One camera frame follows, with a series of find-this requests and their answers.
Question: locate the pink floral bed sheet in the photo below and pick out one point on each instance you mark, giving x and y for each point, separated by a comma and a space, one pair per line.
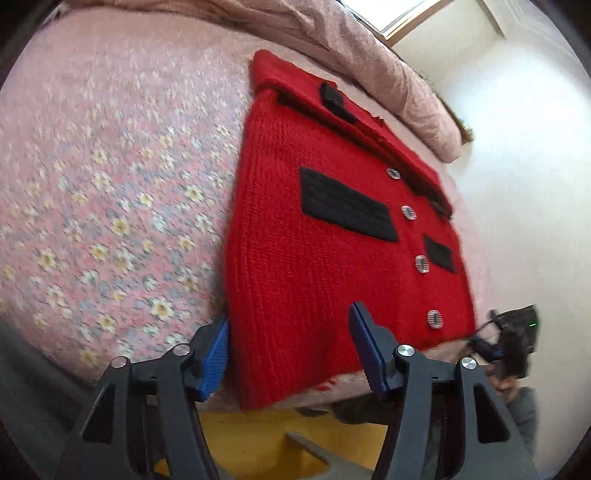
115, 161

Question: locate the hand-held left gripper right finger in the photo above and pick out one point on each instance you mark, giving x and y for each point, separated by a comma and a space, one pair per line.
369, 350

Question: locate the wooden framed window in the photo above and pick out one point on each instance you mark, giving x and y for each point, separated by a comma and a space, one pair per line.
397, 14

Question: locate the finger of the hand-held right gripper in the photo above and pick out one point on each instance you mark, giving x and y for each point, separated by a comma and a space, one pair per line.
485, 349

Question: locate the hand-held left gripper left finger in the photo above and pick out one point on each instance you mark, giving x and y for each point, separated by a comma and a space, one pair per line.
214, 364

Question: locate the red knitted cardigan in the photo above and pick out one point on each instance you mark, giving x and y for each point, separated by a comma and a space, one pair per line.
314, 277

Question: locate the pink floral quilt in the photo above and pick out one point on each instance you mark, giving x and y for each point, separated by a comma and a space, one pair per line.
369, 60

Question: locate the person's right hand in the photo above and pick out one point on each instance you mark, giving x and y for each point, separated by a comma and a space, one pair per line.
505, 387

